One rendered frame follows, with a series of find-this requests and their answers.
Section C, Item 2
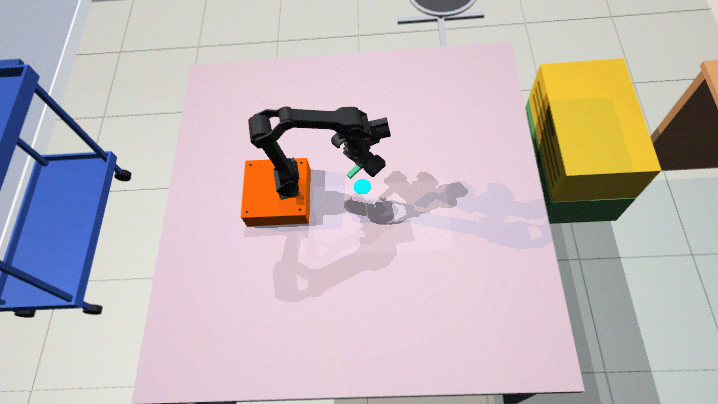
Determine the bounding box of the cyan circle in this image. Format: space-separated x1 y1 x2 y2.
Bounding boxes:
354 179 371 194

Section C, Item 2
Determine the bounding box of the green rectangular post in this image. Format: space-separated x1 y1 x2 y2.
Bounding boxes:
347 165 361 179

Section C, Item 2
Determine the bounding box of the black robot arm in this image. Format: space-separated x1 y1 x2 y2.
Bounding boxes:
248 106 391 200

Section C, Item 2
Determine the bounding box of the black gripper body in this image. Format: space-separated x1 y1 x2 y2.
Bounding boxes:
331 133 386 177

